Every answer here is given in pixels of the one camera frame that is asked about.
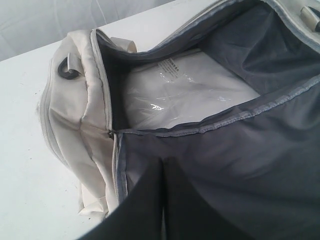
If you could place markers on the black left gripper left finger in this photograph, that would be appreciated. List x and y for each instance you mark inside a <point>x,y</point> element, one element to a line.
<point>140,215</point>

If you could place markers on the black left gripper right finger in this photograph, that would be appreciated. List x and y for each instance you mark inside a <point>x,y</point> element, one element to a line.
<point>187,216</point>

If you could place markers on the beige duffel bag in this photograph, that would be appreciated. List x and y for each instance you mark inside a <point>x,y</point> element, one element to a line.
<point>213,134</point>

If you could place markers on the white plastic-wrapped package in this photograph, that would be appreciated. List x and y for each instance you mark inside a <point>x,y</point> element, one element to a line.
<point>185,89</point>

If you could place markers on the white backdrop curtain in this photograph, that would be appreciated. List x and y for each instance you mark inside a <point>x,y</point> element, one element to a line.
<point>26,25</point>

